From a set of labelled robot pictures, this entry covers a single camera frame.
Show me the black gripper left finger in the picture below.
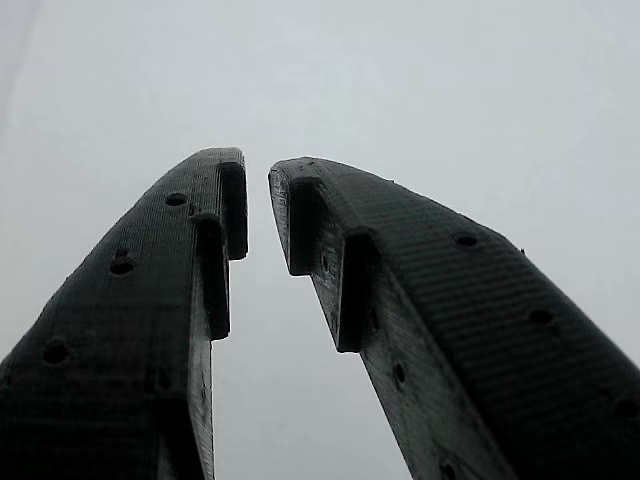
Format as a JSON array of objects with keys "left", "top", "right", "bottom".
[{"left": 0, "top": 146, "right": 250, "bottom": 480}]

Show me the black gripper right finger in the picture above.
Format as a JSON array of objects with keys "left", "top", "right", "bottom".
[{"left": 267, "top": 156, "right": 640, "bottom": 480}]

